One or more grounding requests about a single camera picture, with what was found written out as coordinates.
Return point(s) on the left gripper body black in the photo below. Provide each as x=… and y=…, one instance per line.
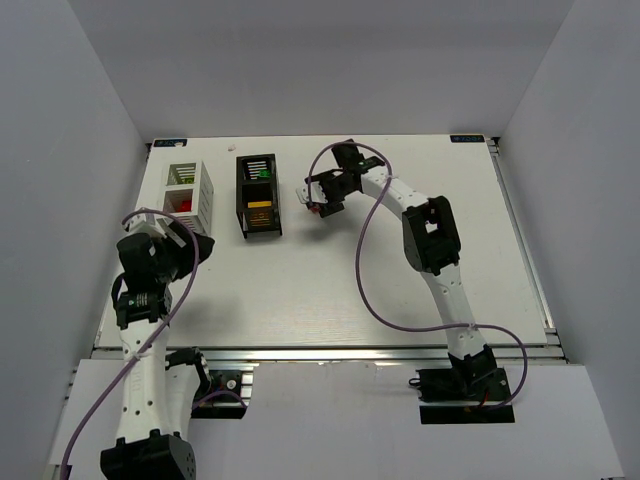
x=190, y=245

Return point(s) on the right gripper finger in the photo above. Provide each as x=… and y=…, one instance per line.
x=323, y=179
x=330, y=208

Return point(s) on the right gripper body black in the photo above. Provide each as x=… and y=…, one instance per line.
x=334, y=189

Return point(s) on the red rectangular brick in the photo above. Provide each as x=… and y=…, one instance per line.
x=183, y=206

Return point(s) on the yellow orange-slice round brick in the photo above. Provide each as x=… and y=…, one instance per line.
x=260, y=220

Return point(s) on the orange rectangular brick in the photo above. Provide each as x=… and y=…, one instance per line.
x=259, y=204

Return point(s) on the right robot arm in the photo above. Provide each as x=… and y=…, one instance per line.
x=431, y=245

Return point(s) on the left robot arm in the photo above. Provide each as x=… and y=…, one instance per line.
x=160, y=388

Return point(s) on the white slotted container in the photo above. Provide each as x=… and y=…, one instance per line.
x=201, y=193

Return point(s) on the black slotted container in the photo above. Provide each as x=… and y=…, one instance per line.
x=251, y=188

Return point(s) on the blue label right corner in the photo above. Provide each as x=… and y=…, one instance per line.
x=467, y=138

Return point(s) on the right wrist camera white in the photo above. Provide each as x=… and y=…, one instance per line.
x=311, y=194

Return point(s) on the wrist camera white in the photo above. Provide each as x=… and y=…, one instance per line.
x=144, y=221
x=311, y=194

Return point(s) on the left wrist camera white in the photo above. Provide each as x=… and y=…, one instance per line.
x=144, y=221

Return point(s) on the aluminium table rail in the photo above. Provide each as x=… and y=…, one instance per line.
x=535, y=353

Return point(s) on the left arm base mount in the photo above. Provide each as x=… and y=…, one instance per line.
x=214, y=394

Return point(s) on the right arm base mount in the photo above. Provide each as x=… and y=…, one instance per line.
x=444, y=400

